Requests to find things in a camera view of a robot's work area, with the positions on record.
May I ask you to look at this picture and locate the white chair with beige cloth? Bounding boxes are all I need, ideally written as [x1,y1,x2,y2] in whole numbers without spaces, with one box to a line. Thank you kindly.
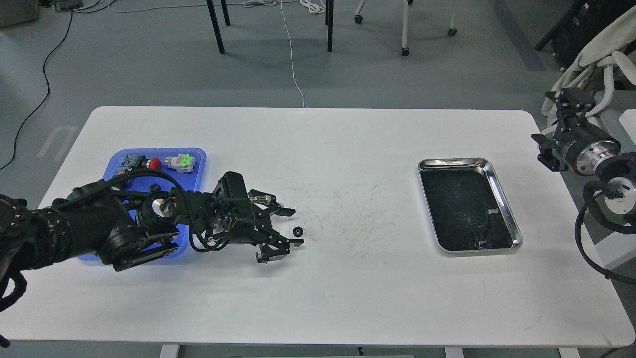
[552,0,635,128]

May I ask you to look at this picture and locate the blue plastic tray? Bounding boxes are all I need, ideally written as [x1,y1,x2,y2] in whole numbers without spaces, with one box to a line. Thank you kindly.
[78,147,207,266]

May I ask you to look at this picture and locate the white floor cable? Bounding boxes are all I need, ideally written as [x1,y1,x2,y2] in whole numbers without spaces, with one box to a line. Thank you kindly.
[241,0,326,108]

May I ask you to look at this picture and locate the grey green connector part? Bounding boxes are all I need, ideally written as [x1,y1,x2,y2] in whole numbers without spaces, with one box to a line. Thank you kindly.
[163,153,197,174]

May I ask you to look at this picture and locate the metal tray with black mat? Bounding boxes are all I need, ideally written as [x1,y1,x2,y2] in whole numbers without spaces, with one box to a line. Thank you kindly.
[418,157,523,257]

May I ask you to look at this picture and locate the black table legs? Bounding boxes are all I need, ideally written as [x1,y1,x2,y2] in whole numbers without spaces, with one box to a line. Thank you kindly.
[205,0,333,54]

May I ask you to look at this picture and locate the red push button switch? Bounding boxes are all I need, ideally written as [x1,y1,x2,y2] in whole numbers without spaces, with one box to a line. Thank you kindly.
[112,155,162,177]

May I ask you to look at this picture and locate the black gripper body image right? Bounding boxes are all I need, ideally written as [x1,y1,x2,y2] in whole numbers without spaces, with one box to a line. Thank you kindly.
[552,121,622,176]

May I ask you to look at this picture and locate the white rolling chair base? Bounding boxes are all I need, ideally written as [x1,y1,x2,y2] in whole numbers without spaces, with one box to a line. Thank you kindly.
[354,0,459,57]

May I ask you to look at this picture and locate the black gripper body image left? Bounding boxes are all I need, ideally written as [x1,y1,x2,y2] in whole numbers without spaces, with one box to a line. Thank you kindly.
[206,192,272,247]

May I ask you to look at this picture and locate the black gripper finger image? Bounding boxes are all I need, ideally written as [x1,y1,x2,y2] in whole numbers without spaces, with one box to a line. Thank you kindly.
[247,189,296,218]
[531,133,568,172]
[256,232,305,264]
[545,88,597,132]

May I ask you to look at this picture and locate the black floor cable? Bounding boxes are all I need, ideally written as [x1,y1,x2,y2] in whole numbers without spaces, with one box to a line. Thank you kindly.
[0,0,117,172]

